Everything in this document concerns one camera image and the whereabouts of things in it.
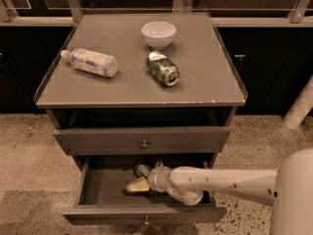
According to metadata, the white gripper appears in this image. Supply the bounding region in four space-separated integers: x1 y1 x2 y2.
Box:
126 160 171 192

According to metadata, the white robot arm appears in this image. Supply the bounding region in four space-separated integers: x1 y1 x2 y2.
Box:
126 149 313 235

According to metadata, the round metal drawer knob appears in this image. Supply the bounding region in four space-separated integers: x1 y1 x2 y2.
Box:
141 140 149 149

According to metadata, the open grey middle drawer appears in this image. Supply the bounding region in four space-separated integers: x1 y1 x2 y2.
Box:
63 154 227 225

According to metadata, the grey top drawer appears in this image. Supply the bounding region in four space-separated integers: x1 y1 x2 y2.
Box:
54 126 230 156

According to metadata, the grey drawer cabinet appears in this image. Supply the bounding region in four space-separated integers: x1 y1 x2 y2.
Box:
33 12 248 168

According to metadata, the crushed green soda can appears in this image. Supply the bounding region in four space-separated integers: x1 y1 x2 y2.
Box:
146 51 180 86

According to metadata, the clear plastic water bottle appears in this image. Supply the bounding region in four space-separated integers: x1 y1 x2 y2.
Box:
61 48 118 77

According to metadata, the white ceramic bowl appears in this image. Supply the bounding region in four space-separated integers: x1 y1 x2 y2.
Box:
141 22 176 50

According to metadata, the metal middle drawer handle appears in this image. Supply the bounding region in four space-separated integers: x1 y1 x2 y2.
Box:
141 217 162 235

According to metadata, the white cylindrical post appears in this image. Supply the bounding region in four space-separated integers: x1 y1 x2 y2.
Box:
283 75 313 129

